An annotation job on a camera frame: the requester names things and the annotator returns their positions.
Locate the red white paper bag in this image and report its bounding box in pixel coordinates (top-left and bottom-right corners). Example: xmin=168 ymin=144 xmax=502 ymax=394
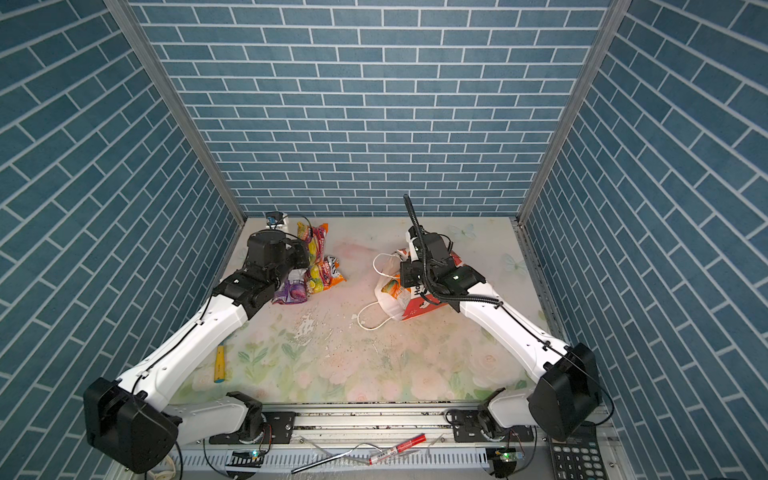
xmin=354 ymin=249 xmax=441 ymax=331

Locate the orange fruit candy packet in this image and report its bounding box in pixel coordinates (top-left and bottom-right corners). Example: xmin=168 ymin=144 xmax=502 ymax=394
xmin=307 ymin=256 xmax=346 ymax=294

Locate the purple snack packet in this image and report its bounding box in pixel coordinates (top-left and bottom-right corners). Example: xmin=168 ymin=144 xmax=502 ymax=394
xmin=272 ymin=269 xmax=309 ymax=305

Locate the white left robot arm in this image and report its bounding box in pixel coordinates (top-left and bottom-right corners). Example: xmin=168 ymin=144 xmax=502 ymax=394
xmin=83 ymin=229 xmax=310 ymax=474

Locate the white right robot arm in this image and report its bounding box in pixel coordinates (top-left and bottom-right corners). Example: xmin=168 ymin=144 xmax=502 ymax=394
xmin=400 ymin=260 xmax=602 ymax=441

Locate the red marker pen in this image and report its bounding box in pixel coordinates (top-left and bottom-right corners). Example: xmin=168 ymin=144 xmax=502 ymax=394
xmin=368 ymin=434 xmax=426 ymax=465

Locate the metal rod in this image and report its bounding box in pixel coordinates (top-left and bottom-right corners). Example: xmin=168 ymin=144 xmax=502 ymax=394
xmin=290 ymin=443 xmax=373 ymax=475

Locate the black calculator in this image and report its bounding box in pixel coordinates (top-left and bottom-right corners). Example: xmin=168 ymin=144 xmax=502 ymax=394
xmin=549 ymin=422 xmax=608 ymax=480

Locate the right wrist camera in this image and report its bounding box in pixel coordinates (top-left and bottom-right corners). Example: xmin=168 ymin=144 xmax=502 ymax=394
xmin=407 ymin=226 xmax=453 ymax=261

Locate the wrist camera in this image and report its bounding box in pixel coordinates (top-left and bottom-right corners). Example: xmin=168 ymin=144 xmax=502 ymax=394
xmin=265 ymin=211 xmax=289 ymax=232
xmin=407 ymin=226 xmax=453 ymax=261

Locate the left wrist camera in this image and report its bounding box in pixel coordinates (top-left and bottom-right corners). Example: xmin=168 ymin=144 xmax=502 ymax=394
xmin=265 ymin=211 xmax=289 ymax=232

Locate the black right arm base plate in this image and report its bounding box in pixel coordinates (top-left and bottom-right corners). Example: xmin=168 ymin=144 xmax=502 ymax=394
xmin=443 ymin=409 xmax=534 ymax=443

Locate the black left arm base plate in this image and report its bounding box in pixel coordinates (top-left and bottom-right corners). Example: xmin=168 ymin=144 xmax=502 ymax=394
xmin=207 ymin=411 xmax=297 ymax=445

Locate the aluminium front rail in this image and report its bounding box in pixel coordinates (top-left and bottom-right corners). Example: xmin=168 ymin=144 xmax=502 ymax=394
xmin=119 ymin=403 xmax=613 ymax=472

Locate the aluminium corner frame post left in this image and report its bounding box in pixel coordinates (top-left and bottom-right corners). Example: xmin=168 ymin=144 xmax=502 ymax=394
xmin=104 ymin=0 xmax=246 ymax=227

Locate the aluminium corner frame post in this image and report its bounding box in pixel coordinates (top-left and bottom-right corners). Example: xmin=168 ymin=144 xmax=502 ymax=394
xmin=517 ymin=0 xmax=631 ymax=226
xmin=104 ymin=0 xmax=246 ymax=227

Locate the aluminium corner frame post right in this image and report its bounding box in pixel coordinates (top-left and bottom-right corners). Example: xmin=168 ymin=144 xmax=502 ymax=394
xmin=517 ymin=0 xmax=631 ymax=226

